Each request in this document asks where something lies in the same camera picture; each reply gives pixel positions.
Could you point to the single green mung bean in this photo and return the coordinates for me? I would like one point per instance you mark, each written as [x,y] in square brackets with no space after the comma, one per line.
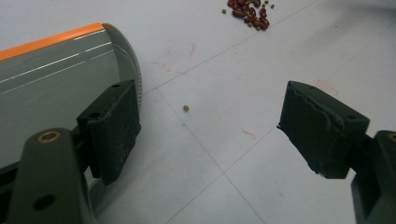
[186,108]

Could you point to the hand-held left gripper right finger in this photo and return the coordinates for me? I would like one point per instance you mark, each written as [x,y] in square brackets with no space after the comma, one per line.
[317,130]

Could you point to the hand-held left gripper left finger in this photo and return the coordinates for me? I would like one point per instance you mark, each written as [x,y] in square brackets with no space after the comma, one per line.
[112,130]

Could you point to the pile of red and green beans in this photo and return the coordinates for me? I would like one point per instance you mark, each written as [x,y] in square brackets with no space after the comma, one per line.
[250,14]

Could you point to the grey dustpan with orange edge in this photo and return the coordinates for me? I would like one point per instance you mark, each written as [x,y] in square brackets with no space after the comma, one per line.
[53,93]

